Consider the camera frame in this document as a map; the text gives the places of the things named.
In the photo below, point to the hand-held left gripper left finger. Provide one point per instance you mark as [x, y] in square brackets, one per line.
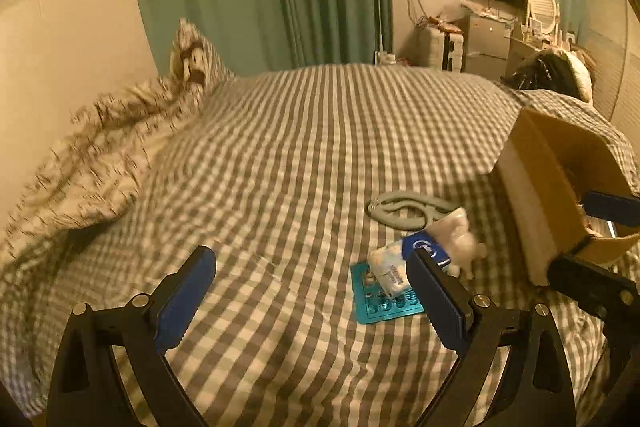
[183, 296]

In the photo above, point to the checkered pillow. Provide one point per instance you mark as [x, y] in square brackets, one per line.
[207, 57]

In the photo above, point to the black plastic bag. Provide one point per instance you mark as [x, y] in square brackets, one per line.
[540, 72]

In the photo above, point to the white oval mirror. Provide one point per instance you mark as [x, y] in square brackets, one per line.
[544, 7]

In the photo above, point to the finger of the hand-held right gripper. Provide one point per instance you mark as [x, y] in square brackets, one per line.
[582, 274]
[611, 207]

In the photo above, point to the crumpled patterned blanket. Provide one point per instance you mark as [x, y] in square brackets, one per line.
[95, 147]

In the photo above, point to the white drawer unit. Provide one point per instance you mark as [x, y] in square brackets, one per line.
[445, 49]

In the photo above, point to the brown cardboard box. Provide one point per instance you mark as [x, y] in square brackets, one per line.
[555, 167]

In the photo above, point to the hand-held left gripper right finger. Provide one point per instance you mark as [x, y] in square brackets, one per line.
[441, 303]

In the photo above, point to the grey cabinet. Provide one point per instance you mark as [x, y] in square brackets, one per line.
[487, 42]

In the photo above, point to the white power strip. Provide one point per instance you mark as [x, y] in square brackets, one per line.
[385, 58]

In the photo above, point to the teal blister pack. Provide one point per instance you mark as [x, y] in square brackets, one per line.
[377, 307]

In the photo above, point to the white tissue packet blue label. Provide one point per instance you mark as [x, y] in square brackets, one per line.
[400, 264]

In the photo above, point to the white plush toy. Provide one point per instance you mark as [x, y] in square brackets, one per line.
[462, 237]

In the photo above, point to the grey checkered bed sheet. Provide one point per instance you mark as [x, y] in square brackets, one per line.
[300, 147]

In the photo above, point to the cream cushion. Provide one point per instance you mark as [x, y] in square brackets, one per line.
[580, 74]

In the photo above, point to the grey-green plastic clip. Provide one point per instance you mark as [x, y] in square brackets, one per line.
[400, 217]

